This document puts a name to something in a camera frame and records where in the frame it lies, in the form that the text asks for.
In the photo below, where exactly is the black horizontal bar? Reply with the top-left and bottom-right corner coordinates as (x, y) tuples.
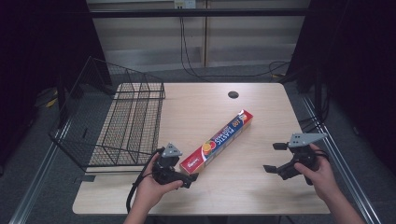
(89, 7), (310, 19)

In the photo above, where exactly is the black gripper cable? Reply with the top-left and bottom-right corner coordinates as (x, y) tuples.
(125, 148), (164, 215)
(312, 148), (330, 163)

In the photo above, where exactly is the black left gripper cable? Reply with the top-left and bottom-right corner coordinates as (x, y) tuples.
(125, 148), (164, 215)

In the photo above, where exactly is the person's left hand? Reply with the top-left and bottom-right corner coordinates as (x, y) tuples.
(133, 154), (185, 213)

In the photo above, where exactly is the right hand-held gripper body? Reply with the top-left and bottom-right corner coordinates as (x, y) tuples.
(276, 133), (329, 187)

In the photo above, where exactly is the plastic wrap box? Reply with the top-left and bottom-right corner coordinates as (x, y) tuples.
(179, 108), (254, 175)

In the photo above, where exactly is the aluminium floor rail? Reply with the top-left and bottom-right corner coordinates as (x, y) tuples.
(8, 126), (73, 224)
(301, 94), (382, 224)

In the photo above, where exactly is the yellow floor object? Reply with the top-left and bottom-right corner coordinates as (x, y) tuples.
(43, 88), (60, 109)

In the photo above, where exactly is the black wire basket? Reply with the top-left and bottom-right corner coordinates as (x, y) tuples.
(48, 55), (166, 174)

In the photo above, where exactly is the white wall outlet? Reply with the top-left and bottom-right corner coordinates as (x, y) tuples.
(174, 0), (197, 9)

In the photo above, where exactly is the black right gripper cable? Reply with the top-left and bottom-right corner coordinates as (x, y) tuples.
(312, 148), (330, 163)

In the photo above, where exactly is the dark curtain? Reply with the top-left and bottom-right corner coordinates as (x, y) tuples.
(284, 0), (396, 175)
(0, 0), (113, 175)

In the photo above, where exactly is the person's right hand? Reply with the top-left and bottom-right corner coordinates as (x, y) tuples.
(293, 143), (341, 203)

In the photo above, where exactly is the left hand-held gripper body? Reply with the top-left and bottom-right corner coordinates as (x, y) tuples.
(151, 143), (189, 187)

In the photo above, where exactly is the black floor cable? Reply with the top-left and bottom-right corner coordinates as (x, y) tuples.
(178, 16), (291, 79)

